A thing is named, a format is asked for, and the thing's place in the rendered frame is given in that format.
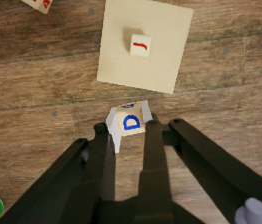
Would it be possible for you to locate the beige square mat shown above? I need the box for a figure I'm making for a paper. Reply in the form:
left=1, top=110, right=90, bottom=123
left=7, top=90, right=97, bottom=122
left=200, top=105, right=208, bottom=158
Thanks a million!
left=97, top=0, right=194, bottom=94

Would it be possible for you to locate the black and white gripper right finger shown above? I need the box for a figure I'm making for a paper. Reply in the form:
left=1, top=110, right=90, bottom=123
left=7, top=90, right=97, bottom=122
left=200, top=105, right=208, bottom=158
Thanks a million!
left=133, top=100, right=262, bottom=224

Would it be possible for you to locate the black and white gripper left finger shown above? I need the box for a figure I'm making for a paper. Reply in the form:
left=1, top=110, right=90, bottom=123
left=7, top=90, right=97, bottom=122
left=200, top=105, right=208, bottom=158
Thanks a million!
left=0, top=106, right=121, bottom=224

